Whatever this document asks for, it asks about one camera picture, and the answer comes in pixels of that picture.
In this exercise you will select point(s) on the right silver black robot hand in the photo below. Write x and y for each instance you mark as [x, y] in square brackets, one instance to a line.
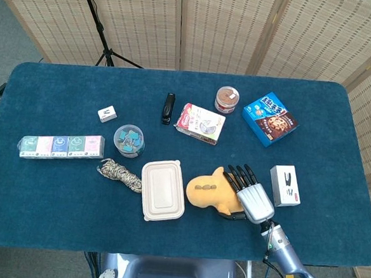
[256, 201]

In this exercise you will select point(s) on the yellow plush toy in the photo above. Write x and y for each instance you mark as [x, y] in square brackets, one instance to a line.
[210, 195]

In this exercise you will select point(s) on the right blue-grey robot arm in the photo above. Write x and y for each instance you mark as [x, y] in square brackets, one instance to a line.
[288, 257]

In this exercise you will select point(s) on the white stapler box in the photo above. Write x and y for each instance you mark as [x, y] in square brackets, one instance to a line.
[284, 185]

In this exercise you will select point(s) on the row of tissue packs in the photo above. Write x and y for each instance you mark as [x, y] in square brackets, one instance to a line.
[60, 146]

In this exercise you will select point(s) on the blue cookie box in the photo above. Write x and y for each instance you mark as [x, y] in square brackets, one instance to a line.
[269, 119]

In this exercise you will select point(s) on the blue felt table cover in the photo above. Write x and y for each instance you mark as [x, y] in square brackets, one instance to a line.
[72, 207]

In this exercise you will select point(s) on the beige lidded food container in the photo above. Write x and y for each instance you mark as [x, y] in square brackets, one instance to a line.
[163, 190]

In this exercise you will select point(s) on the white and red snack box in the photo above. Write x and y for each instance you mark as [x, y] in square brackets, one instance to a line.
[199, 124]

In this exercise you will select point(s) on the round jar with brown lid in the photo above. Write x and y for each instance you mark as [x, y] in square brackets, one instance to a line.
[227, 99]

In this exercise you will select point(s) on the blue-grey robot torso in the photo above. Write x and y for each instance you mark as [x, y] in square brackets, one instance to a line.
[169, 274]

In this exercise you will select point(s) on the black stapler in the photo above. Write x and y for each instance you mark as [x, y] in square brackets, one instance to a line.
[168, 109]

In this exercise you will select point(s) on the small white box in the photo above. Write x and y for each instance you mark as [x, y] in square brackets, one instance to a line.
[107, 113]

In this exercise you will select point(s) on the clear jar of binder clips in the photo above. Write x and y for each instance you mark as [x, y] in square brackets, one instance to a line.
[129, 140]

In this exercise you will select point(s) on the black tripod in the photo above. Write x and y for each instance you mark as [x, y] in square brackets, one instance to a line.
[99, 28]

